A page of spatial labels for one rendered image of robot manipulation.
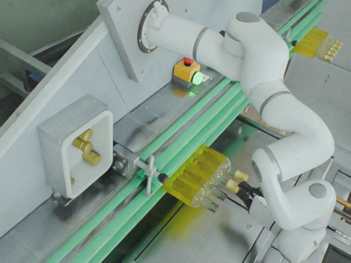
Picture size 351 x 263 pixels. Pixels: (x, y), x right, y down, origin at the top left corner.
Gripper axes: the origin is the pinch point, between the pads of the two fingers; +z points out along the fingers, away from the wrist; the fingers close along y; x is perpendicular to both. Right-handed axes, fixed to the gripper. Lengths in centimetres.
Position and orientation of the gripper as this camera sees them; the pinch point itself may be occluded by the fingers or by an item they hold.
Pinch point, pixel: (243, 190)
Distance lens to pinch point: 125.7
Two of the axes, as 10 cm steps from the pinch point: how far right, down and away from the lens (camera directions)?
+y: 0.9, -7.5, -6.6
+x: -7.9, 3.5, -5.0
